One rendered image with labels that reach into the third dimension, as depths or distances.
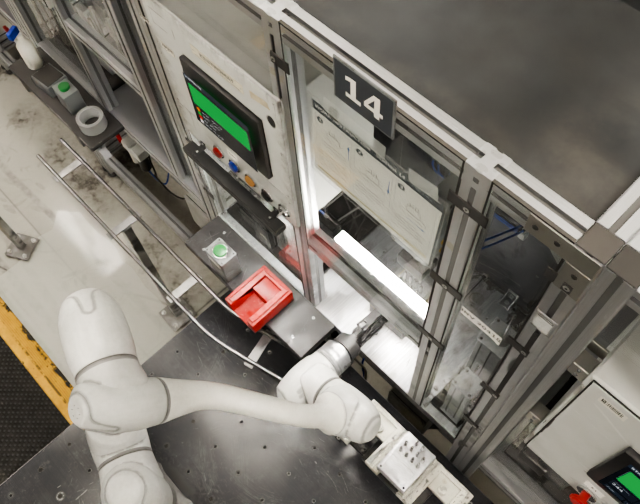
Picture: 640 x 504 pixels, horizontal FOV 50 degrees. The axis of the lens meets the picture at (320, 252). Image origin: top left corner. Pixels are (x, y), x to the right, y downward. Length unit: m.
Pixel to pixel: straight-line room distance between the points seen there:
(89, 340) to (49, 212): 2.14
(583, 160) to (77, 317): 1.02
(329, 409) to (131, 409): 0.48
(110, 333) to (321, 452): 0.91
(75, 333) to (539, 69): 1.01
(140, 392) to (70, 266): 1.98
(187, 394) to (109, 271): 1.83
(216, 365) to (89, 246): 1.32
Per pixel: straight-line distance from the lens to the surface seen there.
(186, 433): 2.22
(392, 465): 1.89
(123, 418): 1.43
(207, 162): 1.77
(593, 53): 1.12
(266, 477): 2.15
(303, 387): 1.76
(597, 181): 0.98
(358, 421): 1.67
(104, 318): 1.49
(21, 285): 3.42
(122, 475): 1.95
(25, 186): 3.70
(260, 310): 1.99
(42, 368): 3.20
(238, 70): 1.31
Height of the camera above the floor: 2.78
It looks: 62 degrees down
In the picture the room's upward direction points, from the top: 6 degrees counter-clockwise
